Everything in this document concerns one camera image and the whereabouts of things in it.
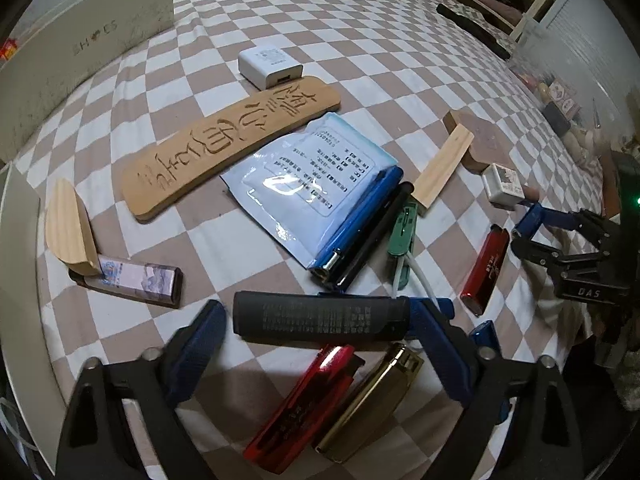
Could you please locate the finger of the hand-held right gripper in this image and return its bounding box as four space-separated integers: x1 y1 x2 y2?
510 237 601 281
515 203 616 251

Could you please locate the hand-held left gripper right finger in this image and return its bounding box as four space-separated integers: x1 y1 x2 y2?
406 297 584 480

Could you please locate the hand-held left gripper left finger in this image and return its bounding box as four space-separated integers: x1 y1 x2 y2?
55 299 227 480

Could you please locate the small white printed cube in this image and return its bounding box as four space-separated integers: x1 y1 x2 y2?
481 162 541 211

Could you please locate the shallow white box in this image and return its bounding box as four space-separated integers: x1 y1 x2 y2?
0 162 57 477

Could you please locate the blue lighter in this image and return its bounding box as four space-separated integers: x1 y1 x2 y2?
310 166 405 281
470 320 502 359

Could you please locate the red lighter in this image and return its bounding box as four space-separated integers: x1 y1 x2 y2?
243 345 366 476
460 227 511 317

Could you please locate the gold lighter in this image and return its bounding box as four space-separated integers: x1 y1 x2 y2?
313 342 425 464

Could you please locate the printed lipstick tube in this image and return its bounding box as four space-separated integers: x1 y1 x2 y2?
70 255 184 310

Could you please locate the long wooden block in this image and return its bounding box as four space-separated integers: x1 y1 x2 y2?
414 125 475 217

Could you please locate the green clothespin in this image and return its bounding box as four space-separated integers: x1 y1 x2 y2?
387 201 420 256

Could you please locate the slim black lighter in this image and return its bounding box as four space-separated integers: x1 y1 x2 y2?
330 182 414 291

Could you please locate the clear plastic storage bin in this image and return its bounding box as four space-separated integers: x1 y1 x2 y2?
510 0 632 162

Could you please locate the half-round wooden block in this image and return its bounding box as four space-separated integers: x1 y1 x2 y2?
45 178 104 277

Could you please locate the black sock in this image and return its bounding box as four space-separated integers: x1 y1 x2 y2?
436 2 511 59

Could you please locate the carved wooden plaque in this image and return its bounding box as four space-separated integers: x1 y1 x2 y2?
121 76 343 224

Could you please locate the blue white sachet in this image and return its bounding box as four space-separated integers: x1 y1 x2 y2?
220 112 401 271

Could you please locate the checked bed sheet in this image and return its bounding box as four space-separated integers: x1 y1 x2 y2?
0 0 616 480

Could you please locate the white charger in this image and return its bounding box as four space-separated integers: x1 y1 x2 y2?
238 46 305 89

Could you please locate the white shoe box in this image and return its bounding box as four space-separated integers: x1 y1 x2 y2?
0 0 174 162

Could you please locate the white cord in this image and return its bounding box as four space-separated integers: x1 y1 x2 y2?
392 252 441 301

